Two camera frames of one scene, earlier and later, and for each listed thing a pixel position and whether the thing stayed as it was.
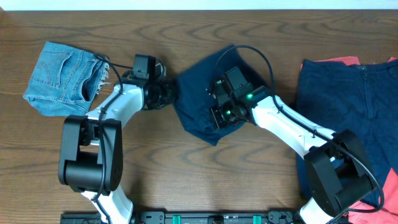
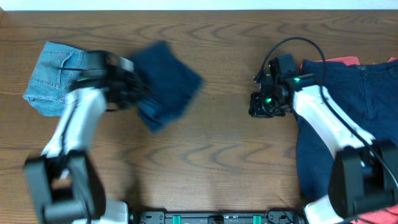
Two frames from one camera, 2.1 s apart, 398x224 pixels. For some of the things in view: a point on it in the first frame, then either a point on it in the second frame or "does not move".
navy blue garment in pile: (360, 99) does not move
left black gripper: (171, 97) to (137, 86)
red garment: (389, 214) does not move
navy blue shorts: (195, 94) to (175, 84)
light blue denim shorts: (65, 80) does not move
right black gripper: (217, 117) to (256, 109)
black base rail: (194, 217) does not move
